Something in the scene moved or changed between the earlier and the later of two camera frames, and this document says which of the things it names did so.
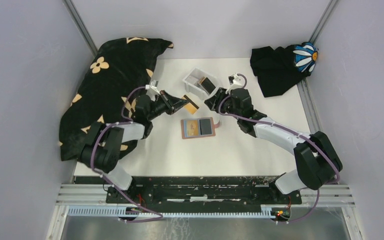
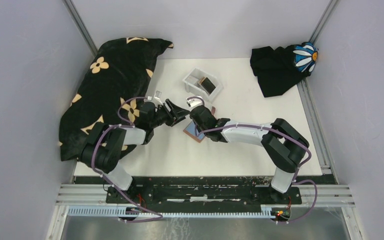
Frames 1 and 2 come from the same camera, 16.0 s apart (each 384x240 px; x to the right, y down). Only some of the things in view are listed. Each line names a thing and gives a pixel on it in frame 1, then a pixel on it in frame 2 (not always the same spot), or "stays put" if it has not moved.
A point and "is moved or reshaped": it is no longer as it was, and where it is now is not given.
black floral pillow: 120,72 stays put
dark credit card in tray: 208,86 stays put
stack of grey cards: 192,79 stays put
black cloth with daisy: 278,70 stays put
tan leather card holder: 199,127 is moved or reshaped
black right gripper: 213,102 to 198,127
